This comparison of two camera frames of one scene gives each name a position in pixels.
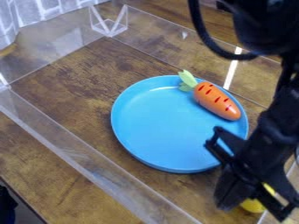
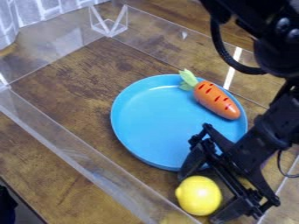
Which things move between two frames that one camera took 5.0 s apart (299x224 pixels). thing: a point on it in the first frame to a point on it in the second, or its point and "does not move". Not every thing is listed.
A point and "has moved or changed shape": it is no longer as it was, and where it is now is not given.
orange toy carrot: (210, 97) does not move
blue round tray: (162, 127) does not move
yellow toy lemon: (254, 205) has moved or changed shape
